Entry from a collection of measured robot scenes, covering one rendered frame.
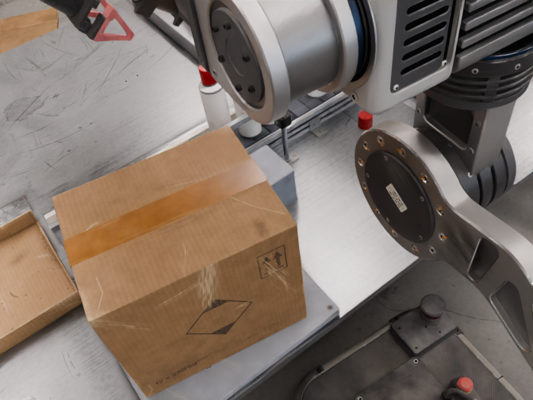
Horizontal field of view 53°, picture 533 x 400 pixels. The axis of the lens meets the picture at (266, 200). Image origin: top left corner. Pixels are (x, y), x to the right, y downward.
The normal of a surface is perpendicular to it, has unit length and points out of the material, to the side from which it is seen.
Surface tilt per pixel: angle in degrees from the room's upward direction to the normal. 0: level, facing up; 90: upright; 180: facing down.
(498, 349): 0
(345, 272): 0
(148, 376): 90
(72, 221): 0
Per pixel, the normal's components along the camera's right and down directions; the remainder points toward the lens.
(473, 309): -0.11, -0.64
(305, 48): 0.43, 0.34
